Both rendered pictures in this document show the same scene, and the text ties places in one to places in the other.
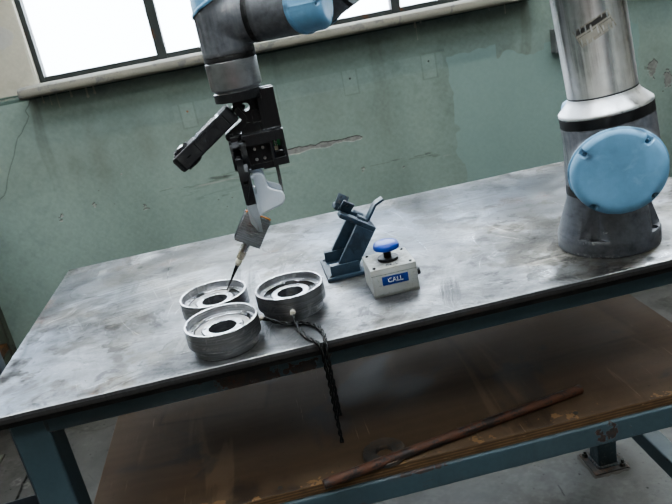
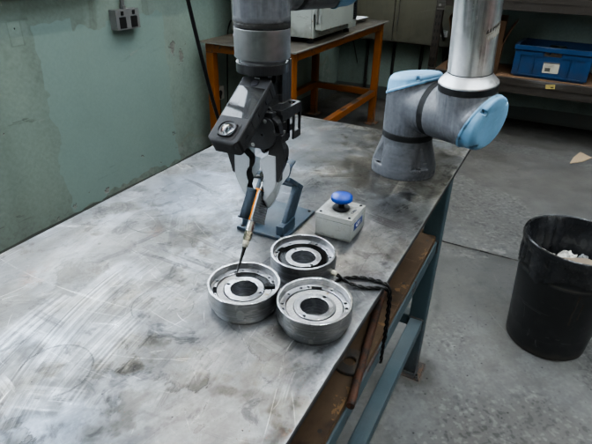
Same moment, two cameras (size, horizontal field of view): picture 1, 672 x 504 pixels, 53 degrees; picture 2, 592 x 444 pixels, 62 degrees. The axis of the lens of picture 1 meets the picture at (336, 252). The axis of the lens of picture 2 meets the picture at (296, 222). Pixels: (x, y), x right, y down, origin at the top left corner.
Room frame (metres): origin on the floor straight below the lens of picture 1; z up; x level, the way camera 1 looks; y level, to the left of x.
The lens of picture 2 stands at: (0.61, 0.65, 1.27)
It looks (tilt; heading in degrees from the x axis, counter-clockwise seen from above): 29 degrees down; 302
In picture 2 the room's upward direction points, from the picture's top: 1 degrees clockwise
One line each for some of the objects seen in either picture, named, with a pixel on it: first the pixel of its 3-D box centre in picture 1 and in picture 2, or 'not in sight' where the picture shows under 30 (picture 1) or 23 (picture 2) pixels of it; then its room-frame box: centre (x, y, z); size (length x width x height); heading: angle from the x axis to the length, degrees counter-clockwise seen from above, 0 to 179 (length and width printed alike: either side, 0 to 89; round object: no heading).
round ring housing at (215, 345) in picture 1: (223, 331); (314, 311); (0.88, 0.18, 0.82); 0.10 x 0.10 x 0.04
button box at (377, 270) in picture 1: (393, 270); (341, 217); (0.97, -0.08, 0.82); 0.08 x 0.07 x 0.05; 95
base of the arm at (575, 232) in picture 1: (607, 210); (405, 149); (0.98, -0.42, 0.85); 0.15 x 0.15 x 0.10
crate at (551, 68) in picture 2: not in sight; (553, 60); (1.04, -3.55, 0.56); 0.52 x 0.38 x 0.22; 2
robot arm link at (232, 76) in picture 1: (234, 76); (260, 44); (1.02, 0.10, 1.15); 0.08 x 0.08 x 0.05
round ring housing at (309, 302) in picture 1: (291, 296); (303, 261); (0.95, 0.08, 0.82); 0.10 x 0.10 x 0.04
